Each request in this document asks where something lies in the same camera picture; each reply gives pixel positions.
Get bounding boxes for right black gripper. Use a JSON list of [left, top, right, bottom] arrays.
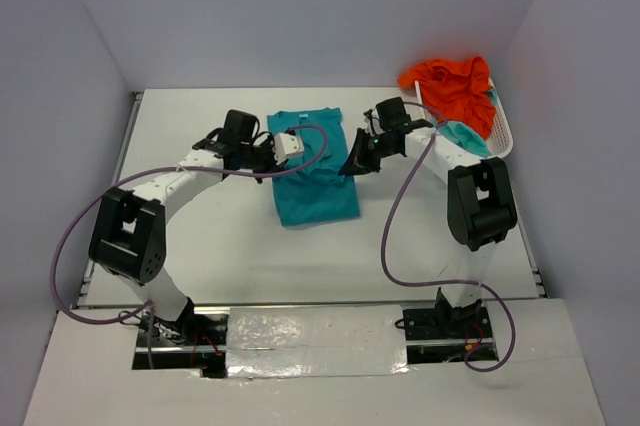
[[341, 127, 399, 177]]

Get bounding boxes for teal t-shirt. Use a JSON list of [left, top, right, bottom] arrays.
[[267, 108, 360, 227]]

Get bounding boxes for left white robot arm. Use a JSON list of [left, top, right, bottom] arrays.
[[89, 110, 276, 345]]

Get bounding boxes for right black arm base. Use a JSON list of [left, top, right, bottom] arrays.
[[394, 306, 498, 365]]

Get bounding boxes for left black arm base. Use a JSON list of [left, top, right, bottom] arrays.
[[119, 311, 229, 379]]

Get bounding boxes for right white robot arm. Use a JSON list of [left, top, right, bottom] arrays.
[[339, 97, 517, 337]]

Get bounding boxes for light turquoise t-shirt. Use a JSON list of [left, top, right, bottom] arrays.
[[439, 88, 497, 158]]

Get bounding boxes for orange t-shirt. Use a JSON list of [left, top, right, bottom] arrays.
[[397, 56, 496, 140]]

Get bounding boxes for white plastic basket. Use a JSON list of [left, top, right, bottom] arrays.
[[414, 76, 515, 163]]

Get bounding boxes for silver foil tape sheet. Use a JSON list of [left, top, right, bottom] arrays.
[[225, 305, 408, 379]]

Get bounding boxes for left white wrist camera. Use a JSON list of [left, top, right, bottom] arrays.
[[273, 132, 305, 165]]

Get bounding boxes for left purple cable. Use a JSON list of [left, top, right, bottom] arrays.
[[52, 124, 330, 367]]

